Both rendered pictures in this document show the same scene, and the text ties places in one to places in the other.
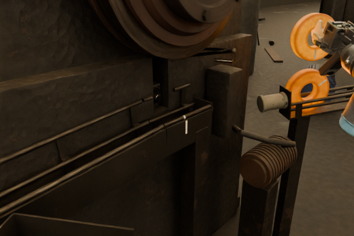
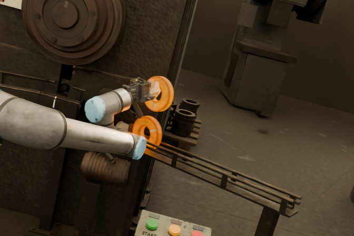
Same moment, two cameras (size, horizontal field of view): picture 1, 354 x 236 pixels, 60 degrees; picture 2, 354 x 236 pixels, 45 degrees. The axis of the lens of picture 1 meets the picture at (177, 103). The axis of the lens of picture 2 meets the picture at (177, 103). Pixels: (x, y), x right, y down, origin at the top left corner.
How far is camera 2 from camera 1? 186 cm
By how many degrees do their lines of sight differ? 45
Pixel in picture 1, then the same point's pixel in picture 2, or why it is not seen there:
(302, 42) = not seen: hidden behind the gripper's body
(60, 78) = (11, 47)
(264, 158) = (89, 155)
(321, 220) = not seen: outside the picture
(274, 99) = (124, 126)
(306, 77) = (144, 120)
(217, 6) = (64, 38)
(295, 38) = not seen: hidden behind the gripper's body
